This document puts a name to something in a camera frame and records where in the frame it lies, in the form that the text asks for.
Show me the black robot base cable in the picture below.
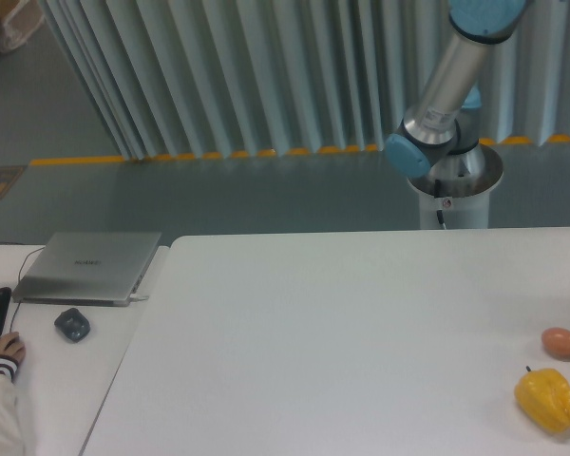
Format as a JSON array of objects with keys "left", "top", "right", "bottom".
[{"left": 433, "top": 178, "right": 448, "bottom": 231}]

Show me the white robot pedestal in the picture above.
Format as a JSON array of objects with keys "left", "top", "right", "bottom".
[{"left": 408, "top": 143, "right": 504, "bottom": 230}]

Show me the yellow bell pepper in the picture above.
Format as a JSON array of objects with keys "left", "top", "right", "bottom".
[{"left": 513, "top": 366, "right": 570, "bottom": 434}]

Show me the black computer mouse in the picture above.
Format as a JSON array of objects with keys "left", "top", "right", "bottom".
[{"left": 54, "top": 308, "right": 91, "bottom": 343}]

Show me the cardboard box in plastic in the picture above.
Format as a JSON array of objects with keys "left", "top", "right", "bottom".
[{"left": 0, "top": 0, "right": 45, "bottom": 54}]

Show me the black laptop cable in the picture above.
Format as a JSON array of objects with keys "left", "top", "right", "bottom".
[{"left": 0, "top": 241, "right": 47, "bottom": 333}]

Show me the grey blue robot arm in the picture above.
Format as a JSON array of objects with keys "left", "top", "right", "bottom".
[{"left": 385, "top": 1, "right": 528, "bottom": 179}]

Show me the brown egg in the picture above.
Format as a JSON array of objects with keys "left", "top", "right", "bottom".
[{"left": 541, "top": 327, "right": 570, "bottom": 358}]

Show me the person's hand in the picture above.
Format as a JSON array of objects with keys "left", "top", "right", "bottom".
[{"left": 0, "top": 332, "right": 27, "bottom": 367}]

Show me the white folding partition screen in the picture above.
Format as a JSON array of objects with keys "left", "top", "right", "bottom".
[{"left": 41, "top": 1, "right": 570, "bottom": 160}]

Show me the silver closed laptop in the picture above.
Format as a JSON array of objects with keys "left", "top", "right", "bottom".
[{"left": 12, "top": 232, "right": 161, "bottom": 307}]

